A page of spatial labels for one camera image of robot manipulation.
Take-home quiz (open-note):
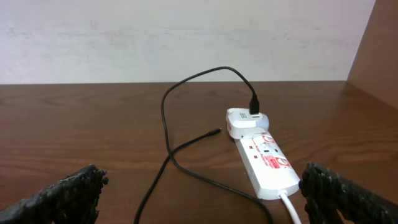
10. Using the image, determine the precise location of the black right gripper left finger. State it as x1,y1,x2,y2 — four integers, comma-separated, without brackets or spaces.
1,164,109,224

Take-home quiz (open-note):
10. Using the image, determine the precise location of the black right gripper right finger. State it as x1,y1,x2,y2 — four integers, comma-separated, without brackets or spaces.
299,162,397,224

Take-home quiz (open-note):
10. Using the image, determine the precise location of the black USB charging cable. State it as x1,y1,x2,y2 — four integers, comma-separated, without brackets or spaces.
133,65,274,224

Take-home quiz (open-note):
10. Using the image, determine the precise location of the white USB charger adapter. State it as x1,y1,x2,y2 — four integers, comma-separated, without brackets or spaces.
226,108,269,139

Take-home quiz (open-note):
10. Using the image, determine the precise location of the white power strip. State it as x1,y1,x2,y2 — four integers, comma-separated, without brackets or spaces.
235,133,300,200

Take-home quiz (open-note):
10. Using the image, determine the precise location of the white power strip cord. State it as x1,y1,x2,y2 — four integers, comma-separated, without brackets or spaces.
279,190,302,224

